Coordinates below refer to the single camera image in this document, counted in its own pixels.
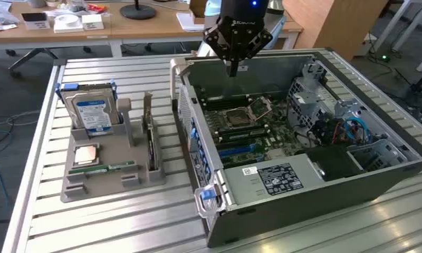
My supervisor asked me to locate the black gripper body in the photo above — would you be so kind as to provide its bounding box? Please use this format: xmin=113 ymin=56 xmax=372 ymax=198
xmin=216 ymin=0 xmax=268 ymax=63

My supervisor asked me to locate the brown cardboard box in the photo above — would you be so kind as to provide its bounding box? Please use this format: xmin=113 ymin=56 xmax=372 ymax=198
xmin=189 ymin=0 xmax=212 ymax=26

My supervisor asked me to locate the open grey PC case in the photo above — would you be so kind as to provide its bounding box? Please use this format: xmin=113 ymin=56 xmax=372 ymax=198
xmin=168 ymin=48 xmax=422 ymax=248

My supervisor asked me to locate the wooden cabinet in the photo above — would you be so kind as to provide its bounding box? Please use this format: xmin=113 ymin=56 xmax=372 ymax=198
xmin=283 ymin=0 xmax=390 ymax=61

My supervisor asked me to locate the white paper stack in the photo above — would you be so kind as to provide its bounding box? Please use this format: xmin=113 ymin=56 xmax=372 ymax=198
xmin=175 ymin=12 xmax=207 ymax=32

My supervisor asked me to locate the black graphics card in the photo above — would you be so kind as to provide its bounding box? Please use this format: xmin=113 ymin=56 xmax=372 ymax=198
xmin=141 ymin=91 xmax=161 ymax=173

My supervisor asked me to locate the silver chipset heatsink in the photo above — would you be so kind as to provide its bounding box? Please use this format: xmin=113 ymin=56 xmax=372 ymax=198
xmin=266 ymin=149 xmax=288 ymax=160

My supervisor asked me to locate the grey parts rack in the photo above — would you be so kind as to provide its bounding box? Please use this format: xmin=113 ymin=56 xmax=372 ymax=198
xmin=60 ymin=97 xmax=168 ymax=203

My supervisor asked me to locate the blue wire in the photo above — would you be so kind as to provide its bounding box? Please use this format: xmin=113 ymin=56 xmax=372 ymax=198
xmin=342 ymin=115 xmax=372 ymax=145

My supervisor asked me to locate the hard disk in blue caddy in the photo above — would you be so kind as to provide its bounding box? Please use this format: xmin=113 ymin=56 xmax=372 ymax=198
xmin=56 ymin=79 xmax=120 ymax=138

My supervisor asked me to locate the metal socket cover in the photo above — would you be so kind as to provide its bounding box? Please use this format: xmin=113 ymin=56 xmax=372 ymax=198
xmin=244 ymin=95 xmax=272 ymax=121

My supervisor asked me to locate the white desk frame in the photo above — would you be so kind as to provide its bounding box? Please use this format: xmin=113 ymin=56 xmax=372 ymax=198
xmin=372 ymin=0 xmax=422 ymax=72

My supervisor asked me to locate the red small item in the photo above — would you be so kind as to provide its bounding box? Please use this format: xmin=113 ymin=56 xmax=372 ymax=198
xmin=86 ymin=3 xmax=107 ymax=14

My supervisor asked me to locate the black round lamp base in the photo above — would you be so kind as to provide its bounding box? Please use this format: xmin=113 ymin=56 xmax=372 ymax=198
xmin=119 ymin=0 xmax=157 ymax=20

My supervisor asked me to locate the blue case latch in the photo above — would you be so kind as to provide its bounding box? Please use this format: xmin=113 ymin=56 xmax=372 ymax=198
xmin=199 ymin=186 xmax=216 ymax=201

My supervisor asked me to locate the perforated metal drive cage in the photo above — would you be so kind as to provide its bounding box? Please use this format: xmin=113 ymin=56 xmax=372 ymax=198
xmin=287 ymin=76 xmax=342 ymax=132

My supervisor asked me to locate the wooden desk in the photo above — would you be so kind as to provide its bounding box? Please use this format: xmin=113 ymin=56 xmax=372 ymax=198
xmin=0 ymin=0 xmax=306 ymax=51

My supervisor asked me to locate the white box with tape roll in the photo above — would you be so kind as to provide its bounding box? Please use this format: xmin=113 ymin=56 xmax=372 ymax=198
xmin=52 ymin=14 xmax=85 ymax=34

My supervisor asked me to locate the grey power supply unit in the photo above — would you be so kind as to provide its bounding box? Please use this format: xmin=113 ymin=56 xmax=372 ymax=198
xmin=221 ymin=153 xmax=328 ymax=207

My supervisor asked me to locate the blue expansion slot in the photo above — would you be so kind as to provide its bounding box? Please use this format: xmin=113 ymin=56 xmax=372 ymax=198
xmin=217 ymin=143 xmax=258 ymax=159

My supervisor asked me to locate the plain white box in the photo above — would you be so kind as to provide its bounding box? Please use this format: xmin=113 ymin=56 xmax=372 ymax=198
xmin=81 ymin=13 xmax=103 ymax=31

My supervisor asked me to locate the white box with black top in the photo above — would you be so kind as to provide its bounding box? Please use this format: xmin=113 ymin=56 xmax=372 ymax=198
xmin=20 ymin=12 xmax=50 ymax=30

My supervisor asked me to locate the metal disk bay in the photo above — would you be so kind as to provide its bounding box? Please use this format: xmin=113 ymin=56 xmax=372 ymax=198
xmin=346 ymin=139 xmax=409 ymax=172

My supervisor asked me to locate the CPU socket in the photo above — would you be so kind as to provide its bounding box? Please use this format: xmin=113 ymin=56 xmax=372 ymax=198
xmin=223 ymin=106 xmax=256 ymax=127

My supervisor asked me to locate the clear plastic bag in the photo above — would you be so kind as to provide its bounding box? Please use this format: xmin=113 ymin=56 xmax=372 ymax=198
xmin=0 ymin=1 xmax=20 ymax=26

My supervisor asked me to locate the green motherboard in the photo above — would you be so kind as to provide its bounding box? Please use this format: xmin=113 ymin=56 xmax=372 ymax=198
xmin=192 ymin=86 xmax=319 ymax=169

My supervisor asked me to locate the copper-topped CPU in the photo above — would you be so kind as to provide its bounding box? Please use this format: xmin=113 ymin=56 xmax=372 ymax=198
xmin=72 ymin=144 xmax=100 ymax=166

